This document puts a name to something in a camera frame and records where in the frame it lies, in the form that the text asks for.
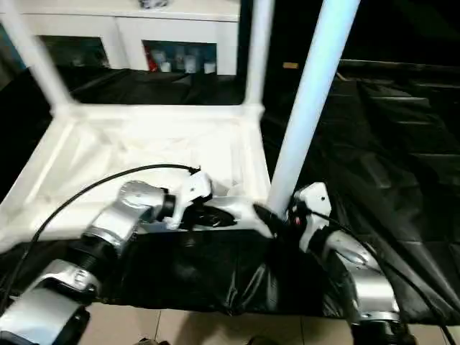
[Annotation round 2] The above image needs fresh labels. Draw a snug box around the dark metal bar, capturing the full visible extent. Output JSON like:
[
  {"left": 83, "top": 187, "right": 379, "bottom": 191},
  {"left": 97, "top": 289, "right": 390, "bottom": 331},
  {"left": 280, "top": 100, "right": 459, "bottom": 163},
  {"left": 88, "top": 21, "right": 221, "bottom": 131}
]
[{"left": 339, "top": 59, "right": 460, "bottom": 72}]

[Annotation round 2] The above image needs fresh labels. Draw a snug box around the white plastic table top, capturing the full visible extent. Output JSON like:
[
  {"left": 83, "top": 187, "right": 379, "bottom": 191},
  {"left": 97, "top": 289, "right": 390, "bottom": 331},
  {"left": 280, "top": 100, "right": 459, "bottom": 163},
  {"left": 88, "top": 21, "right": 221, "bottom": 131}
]
[{"left": 0, "top": 103, "right": 276, "bottom": 252}]

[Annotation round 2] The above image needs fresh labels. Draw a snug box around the black mat cover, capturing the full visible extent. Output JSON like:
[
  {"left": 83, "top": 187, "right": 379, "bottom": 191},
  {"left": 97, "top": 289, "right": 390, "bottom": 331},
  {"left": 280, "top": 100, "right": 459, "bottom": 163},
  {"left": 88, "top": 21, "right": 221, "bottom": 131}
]
[{"left": 0, "top": 59, "right": 460, "bottom": 319}]

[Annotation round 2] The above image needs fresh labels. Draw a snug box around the white glass door cabinet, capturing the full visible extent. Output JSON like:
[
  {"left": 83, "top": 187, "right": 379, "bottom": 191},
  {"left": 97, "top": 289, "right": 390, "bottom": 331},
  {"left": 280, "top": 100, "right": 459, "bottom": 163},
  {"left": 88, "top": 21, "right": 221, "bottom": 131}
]
[{"left": 0, "top": 0, "right": 241, "bottom": 75}]

